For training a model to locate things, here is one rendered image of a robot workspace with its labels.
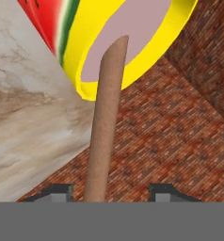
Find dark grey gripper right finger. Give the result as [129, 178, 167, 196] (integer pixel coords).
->
[149, 183, 202, 203]

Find red watermelon slice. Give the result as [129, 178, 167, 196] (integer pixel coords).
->
[16, 0, 82, 68]

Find brown straw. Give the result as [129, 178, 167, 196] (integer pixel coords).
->
[83, 34, 130, 203]

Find yellow smoothie cup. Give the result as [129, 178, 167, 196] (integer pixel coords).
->
[62, 0, 200, 102]

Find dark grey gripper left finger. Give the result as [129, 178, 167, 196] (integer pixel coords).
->
[23, 183, 75, 203]

